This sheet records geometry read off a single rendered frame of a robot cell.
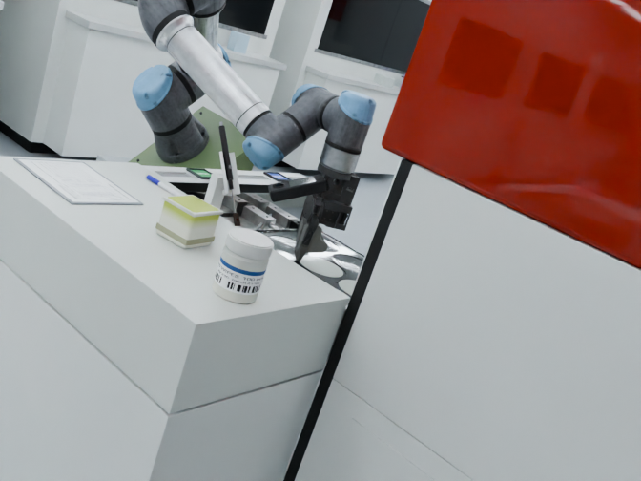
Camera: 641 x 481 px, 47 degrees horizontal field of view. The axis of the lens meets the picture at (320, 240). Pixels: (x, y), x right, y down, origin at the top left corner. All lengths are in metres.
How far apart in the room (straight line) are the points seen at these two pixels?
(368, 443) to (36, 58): 3.89
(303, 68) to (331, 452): 5.02
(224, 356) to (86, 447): 0.29
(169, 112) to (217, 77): 0.48
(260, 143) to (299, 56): 4.71
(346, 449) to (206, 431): 0.28
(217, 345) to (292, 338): 0.17
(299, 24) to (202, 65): 4.69
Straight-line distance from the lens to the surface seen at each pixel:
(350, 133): 1.43
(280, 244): 1.60
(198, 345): 1.03
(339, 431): 1.32
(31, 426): 1.38
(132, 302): 1.10
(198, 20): 1.75
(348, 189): 1.48
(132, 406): 1.13
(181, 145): 2.02
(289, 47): 6.23
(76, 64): 4.61
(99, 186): 1.42
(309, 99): 1.51
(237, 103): 1.49
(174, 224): 1.24
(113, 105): 4.77
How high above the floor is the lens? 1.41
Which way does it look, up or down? 17 degrees down
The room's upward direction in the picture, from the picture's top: 19 degrees clockwise
